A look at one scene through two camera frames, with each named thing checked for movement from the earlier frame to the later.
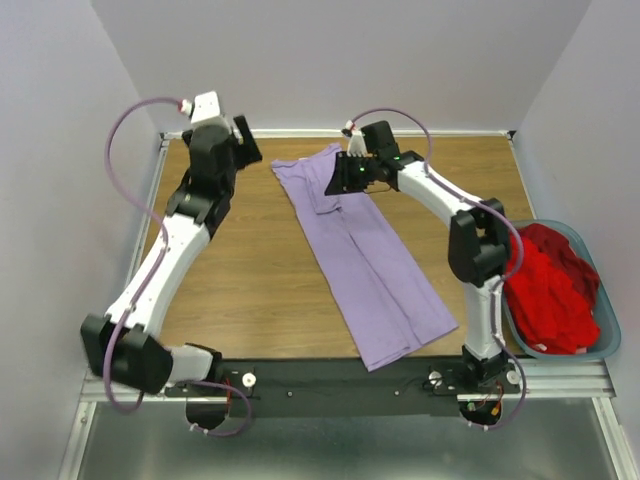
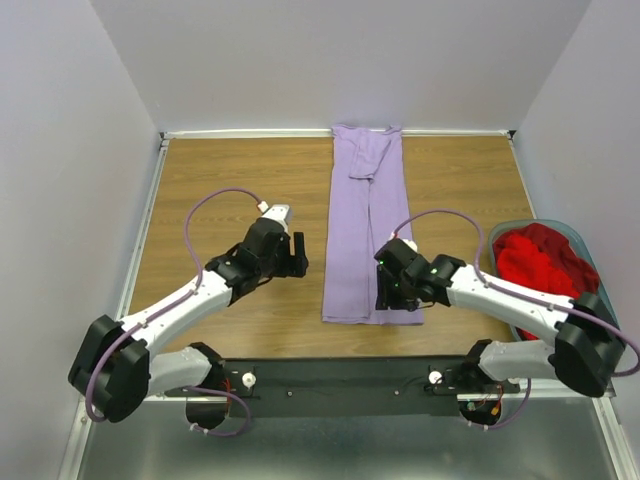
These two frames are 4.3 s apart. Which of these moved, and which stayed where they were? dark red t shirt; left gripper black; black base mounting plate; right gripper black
Moved: left gripper black; right gripper black
Stayed: black base mounting plate; dark red t shirt
